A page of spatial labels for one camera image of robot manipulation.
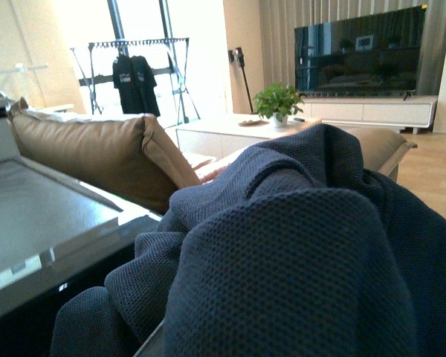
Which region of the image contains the dark navy knit garment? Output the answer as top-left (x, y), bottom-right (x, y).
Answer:
top-left (50, 124), bottom-right (446, 356)

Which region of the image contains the grey front-load washing machine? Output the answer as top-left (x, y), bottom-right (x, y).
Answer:
top-left (0, 159), bottom-right (159, 356)

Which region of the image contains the black clothes drying rack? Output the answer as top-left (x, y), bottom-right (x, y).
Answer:
top-left (80, 38), bottom-right (201, 125)

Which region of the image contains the white coffee table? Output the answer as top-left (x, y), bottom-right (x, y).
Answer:
top-left (175, 114), bottom-right (322, 159)

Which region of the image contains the small flat tray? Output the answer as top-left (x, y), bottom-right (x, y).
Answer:
top-left (238, 119), bottom-right (265, 127)

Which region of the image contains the green potted plant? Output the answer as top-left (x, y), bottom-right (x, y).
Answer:
top-left (254, 83), bottom-right (304, 127)

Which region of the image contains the tan leather sofa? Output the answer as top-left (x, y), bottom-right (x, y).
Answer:
top-left (9, 100), bottom-right (415, 216)

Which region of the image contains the black stick vacuum cleaner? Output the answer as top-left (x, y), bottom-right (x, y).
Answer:
top-left (227, 47), bottom-right (253, 114)

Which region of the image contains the black printed t-shirt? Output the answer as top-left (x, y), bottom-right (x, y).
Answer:
top-left (112, 54), bottom-right (161, 117)

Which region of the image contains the white low TV cabinet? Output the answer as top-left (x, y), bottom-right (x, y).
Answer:
top-left (299, 94), bottom-right (438, 135)

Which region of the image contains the large black flat television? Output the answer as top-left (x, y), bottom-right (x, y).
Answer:
top-left (294, 5), bottom-right (427, 97)

